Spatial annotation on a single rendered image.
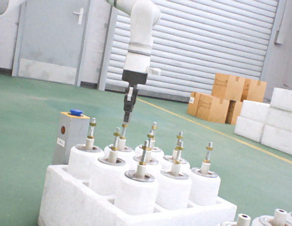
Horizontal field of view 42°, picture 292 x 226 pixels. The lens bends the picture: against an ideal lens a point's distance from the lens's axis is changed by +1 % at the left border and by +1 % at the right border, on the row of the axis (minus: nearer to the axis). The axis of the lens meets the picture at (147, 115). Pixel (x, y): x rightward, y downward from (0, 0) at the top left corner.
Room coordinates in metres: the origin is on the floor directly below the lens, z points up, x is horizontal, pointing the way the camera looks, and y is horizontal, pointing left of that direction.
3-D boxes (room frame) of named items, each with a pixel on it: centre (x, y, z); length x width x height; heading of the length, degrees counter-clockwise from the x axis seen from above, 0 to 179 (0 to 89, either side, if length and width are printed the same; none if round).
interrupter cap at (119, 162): (0.97, 0.07, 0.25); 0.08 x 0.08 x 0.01
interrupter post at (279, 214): (0.74, -0.30, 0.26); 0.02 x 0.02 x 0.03
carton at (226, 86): (4.82, -0.92, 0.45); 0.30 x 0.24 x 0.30; 27
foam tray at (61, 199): (1.05, -0.02, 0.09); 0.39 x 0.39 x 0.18; 42
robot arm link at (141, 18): (1.13, 0.06, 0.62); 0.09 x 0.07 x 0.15; 164
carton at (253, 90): (4.99, -1.24, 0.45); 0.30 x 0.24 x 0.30; 23
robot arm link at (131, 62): (1.14, 0.04, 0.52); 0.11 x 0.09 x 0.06; 89
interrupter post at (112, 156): (0.97, 0.07, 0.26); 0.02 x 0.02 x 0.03
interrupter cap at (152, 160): (1.05, -0.02, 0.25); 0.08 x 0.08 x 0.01
